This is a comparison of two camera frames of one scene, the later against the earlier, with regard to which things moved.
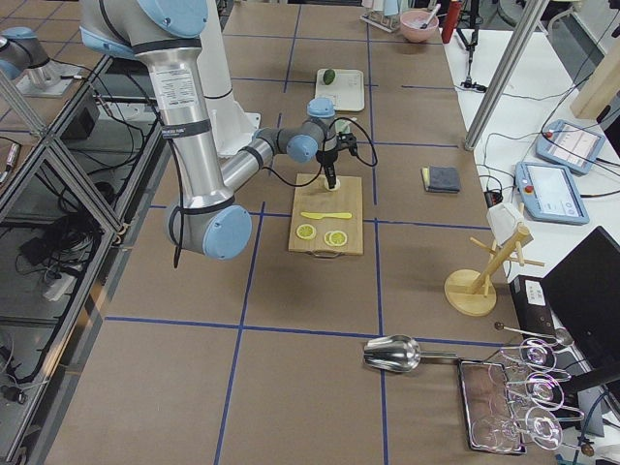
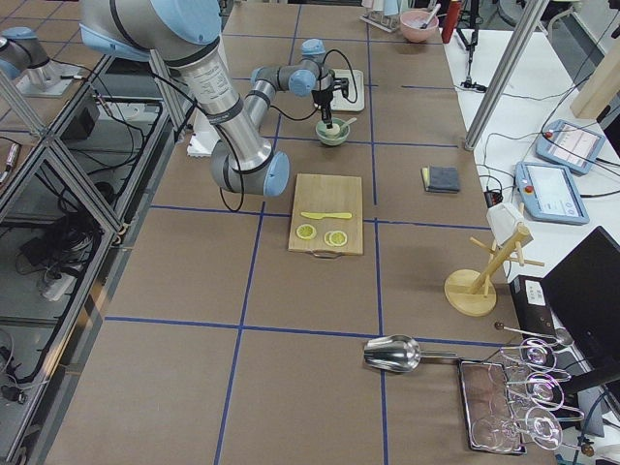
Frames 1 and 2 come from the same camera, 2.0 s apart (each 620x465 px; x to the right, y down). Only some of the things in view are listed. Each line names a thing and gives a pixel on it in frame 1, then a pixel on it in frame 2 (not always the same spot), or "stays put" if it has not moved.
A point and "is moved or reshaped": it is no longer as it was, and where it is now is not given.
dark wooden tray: x=492 y=422 stays put
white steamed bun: x=336 y=186 is moved or reshaped
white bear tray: x=347 y=91 stays put
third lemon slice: x=338 y=238 stays put
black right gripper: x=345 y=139 to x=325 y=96
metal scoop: x=399 y=354 stays put
